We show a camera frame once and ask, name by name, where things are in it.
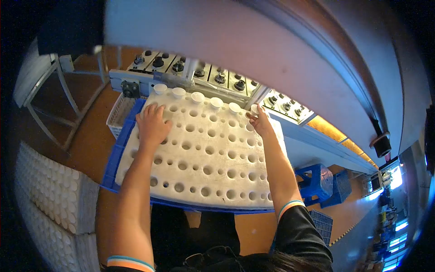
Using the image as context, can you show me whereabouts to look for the person's right hand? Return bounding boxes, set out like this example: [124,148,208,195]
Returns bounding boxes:
[246,104,275,138]

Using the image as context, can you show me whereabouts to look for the person's left hand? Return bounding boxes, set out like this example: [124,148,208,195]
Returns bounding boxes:
[136,103,173,147]

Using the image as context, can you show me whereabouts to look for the white plastic basket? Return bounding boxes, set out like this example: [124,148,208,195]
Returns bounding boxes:
[106,92,137,139]

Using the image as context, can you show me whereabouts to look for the blue plastic crate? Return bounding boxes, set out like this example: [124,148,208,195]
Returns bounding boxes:
[100,98,283,215]

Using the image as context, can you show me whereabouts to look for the row of grey batteries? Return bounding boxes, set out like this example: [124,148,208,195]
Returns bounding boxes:
[127,50,315,125]

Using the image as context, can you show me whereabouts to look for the white foam tray with holes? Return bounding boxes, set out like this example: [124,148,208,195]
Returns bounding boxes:
[115,87,288,210]

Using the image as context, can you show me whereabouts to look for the large grey machine hood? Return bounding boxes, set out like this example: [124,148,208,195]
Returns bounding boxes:
[104,0,406,168]

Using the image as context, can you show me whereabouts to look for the blue plastic stool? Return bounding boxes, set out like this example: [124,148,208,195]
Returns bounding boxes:
[294,163,334,206]

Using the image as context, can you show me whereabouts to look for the blue lattice crate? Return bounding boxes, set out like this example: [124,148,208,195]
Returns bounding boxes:
[321,169,353,209]
[309,209,334,247]

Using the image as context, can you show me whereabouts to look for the person's legs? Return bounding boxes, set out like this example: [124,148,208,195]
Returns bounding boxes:
[150,203,241,257]

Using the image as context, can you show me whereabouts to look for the stack of white foam trays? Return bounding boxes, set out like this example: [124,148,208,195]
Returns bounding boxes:
[14,141,101,272]

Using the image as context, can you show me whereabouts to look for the person's body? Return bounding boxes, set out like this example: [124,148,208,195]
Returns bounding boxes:
[98,190,334,272]

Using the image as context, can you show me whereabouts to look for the black eyeglasses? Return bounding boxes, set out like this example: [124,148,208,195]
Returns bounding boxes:
[184,245,239,270]

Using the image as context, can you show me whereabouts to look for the grey metal frame stand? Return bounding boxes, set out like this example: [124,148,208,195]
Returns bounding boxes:
[14,44,113,152]

